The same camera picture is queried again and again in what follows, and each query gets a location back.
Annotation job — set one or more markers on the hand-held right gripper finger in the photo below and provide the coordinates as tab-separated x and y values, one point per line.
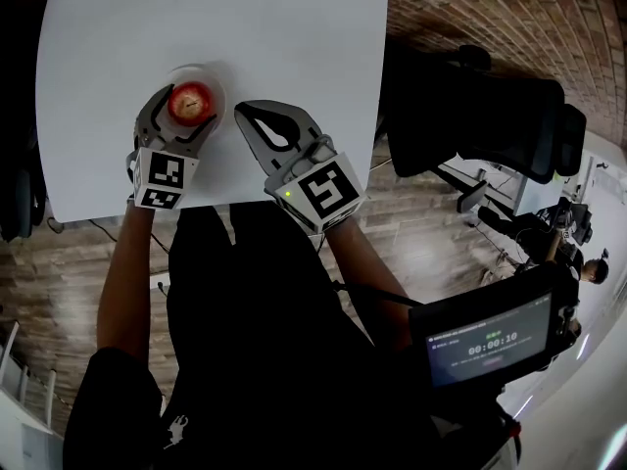
257	147
303	123

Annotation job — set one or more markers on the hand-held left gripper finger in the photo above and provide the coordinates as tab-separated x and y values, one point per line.
146	115
198	137

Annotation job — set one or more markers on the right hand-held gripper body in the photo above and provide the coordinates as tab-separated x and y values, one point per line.
323	189

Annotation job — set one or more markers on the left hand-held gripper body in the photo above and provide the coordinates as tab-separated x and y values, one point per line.
164	172

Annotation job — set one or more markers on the red apple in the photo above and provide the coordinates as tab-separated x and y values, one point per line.
190	103

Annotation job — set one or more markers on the white plate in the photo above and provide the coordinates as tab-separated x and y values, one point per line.
219	93

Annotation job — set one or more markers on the person's left forearm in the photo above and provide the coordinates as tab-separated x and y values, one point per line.
125	272

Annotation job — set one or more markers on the person's right forearm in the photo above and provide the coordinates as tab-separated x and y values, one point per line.
362	267

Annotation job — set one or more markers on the dark office chair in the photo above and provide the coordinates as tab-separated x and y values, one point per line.
19	199

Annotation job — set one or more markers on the person's black clothing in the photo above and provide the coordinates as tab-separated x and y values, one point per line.
269	360

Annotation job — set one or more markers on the black mesh office chair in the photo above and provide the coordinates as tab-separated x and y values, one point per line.
490	115

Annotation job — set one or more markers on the white background desk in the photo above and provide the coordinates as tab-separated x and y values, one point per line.
534	194

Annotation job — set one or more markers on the black monitor with timer screen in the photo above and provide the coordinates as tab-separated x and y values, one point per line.
490	341

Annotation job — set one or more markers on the white metal rack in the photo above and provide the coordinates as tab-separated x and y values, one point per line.
24	409

